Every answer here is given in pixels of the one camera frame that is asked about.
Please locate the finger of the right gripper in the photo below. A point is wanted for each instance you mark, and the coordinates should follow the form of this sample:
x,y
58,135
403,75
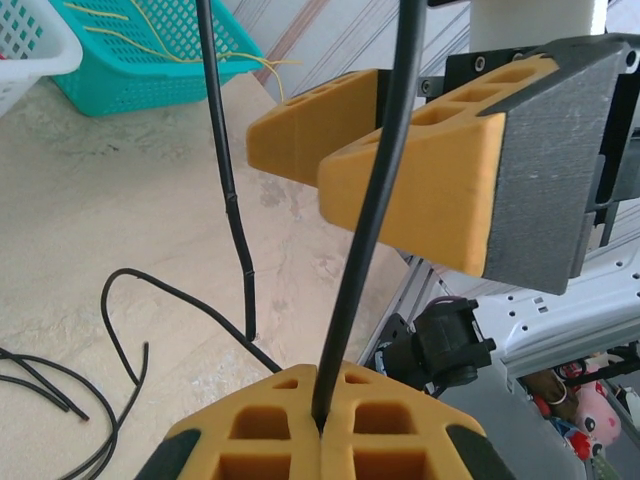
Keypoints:
x,y
310,130
500,200

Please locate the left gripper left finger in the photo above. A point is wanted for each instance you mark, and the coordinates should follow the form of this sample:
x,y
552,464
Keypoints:
x,y
260,440

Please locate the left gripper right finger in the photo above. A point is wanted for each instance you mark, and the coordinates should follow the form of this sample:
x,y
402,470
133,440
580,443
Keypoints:
x,y
390,440

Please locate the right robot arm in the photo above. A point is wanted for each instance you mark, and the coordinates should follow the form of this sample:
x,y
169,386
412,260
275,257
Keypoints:
x,y
535,25

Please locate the teal plastic basket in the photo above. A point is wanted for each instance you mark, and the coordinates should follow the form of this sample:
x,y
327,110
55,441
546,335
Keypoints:
x,y
245,40

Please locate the red plush toy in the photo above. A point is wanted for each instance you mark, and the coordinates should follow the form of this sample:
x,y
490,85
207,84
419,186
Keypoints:
x,y
580,445

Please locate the pink plush toy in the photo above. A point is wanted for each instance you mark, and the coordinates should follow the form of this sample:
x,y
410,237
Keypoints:
x,y
597,415

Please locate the white plastic basket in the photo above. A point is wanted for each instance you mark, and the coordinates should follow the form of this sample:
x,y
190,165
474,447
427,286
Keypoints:
x,y
70,55

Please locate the aluminium mounting rail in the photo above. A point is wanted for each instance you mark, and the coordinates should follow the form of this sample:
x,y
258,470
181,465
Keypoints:
x,y
550,310

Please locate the aluminium table edge frame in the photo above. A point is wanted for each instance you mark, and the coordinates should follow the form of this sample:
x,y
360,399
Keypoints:
x,y
410,300

